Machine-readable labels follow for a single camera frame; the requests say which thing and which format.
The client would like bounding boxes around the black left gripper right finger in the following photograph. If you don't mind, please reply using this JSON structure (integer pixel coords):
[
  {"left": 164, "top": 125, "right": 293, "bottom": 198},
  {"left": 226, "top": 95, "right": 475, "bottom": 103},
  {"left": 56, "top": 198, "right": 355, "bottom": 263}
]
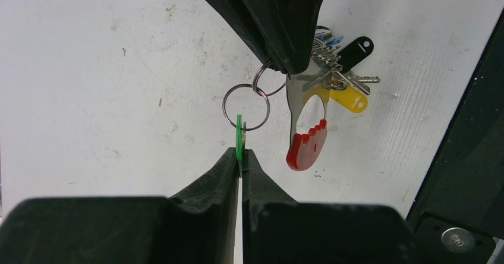
[{"left": 242, "top": 149, "right": 426, "bottom": 263}]

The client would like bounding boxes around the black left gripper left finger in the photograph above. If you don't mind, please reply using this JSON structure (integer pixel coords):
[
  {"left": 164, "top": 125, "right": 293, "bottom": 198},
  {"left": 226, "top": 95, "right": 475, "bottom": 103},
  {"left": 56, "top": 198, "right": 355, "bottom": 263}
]
[{"left": 1, "top": 147, "right": 238, "bottom": 263}]

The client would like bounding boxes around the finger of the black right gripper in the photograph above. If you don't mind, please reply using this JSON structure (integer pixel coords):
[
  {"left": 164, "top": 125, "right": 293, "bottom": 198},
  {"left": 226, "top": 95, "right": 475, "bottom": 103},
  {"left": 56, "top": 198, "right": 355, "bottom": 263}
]
[
  {"left": 242, "top": 0, "right": 323, "bottom": 75},
  {"left": 205, "top": 0, "right": 271, "bottom": 64}
]

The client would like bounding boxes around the steel split ring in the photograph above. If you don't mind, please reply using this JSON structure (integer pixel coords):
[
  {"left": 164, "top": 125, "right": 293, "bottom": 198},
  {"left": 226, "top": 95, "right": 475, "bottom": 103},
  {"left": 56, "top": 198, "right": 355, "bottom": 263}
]
[{"left": 222, "top": 60, "right": 288, "bottom": 132}]

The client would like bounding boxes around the green key tag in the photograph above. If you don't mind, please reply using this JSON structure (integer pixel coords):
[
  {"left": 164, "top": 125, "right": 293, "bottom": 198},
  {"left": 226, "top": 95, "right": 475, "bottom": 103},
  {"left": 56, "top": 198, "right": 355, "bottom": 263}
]
[{"left": 235, "top": 114, "right": 245, "bottom": 164}]

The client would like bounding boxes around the blue key tag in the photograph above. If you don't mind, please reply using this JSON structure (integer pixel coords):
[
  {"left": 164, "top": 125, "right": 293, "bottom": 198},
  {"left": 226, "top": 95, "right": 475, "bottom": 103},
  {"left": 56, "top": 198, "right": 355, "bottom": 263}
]
[{"left": 314, "top": 26, "right": 344, "bottom": 48}]

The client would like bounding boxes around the black key tag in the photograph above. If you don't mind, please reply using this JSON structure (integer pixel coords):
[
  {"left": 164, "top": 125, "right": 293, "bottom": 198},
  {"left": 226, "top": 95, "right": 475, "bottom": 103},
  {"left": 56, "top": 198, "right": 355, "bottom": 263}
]
[{"left": 338, "top": 36, "right": 374, "bottom": 74}]

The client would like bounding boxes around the silver key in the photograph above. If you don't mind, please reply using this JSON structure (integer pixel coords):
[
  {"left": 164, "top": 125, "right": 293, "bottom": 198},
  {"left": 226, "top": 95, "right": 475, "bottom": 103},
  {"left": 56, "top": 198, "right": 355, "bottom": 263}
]
[{"left": 339, "top": 70, "right": 381, "bottom": 96}]

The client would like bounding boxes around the yellow key tag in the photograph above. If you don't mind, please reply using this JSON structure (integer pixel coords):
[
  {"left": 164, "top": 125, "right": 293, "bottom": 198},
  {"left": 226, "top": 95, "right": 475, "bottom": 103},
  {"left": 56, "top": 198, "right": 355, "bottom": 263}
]
[{"left": 303, "top": 86, "right": 368, "bottom": 114}]

